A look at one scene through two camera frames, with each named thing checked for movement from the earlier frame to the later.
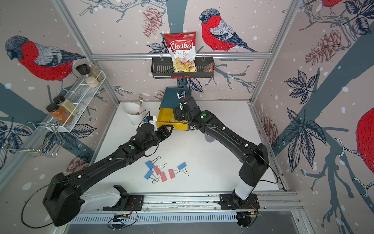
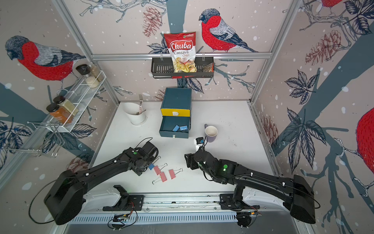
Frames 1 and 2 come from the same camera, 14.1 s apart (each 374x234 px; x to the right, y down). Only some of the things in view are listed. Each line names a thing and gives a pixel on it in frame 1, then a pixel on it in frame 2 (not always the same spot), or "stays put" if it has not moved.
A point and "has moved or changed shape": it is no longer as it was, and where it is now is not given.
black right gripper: (177, 114) → (190, 162)
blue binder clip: (182, 166) → (183, 127)
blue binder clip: (150, 175) → (176, 128)
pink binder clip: (163, 176) stays put
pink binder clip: (157, 169) stays put
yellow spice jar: (62, 101) stays put
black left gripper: (164, 131) → (140, 170)
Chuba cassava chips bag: (181, 48) stays put
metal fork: (140, 101) stays put
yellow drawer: (166, 117) has moved or changed shape
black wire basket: (164, 68) stays put
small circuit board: (121, 218) stays put
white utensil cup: (131, 108) stays put
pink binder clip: (172, 173) stays put
